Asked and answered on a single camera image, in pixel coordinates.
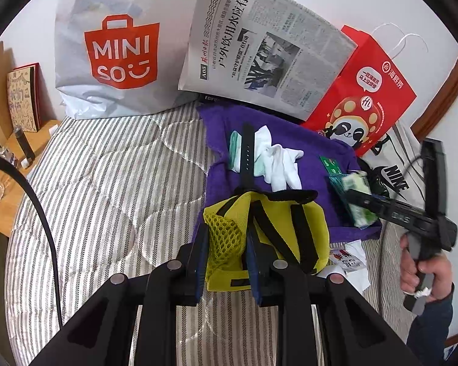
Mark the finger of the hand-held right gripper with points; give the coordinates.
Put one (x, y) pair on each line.
(435, 179)
(385, 207)

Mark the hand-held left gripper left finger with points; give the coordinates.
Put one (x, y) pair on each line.
(200, 251)

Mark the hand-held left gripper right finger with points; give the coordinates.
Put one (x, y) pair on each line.
(254, 263)

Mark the green tissue packet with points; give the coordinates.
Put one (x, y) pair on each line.
(360, 213)

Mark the teal knitted cloth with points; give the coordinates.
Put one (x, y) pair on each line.
(337, 186)

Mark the white snack packet red print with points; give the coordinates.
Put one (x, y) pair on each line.
(347, 261)

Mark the green card packet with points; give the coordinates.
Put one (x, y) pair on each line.
(330, 166)

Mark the white tissue paper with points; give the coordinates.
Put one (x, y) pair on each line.
(360, 282)

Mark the purple towel-lined tray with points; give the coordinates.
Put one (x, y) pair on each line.
(313, 164)

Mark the mint green cloth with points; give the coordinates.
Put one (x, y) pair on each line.
(236, 148)

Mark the person's right forearm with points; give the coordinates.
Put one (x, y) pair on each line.
(431, 331)

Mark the person's right hand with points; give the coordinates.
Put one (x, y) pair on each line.
(442, 274)

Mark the light grey waist bag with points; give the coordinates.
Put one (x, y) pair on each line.
(397, 175)

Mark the red paper bag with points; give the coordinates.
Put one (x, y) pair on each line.
(366, 95)

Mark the folded newspaper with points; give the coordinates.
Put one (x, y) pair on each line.
(271, 45)

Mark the wooden nightstand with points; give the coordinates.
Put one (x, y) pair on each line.
(42, 131)

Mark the black cylinder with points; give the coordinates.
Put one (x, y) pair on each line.
(25, 143)

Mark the clear glass dish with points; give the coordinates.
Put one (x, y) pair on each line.
(0, 192)

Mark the white plastic shopping bag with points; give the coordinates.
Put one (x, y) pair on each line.
(118, 45)

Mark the doodle print book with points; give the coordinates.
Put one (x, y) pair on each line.
(23, 99)

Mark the brown curved wooden frame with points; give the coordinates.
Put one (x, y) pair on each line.
(450, 95)

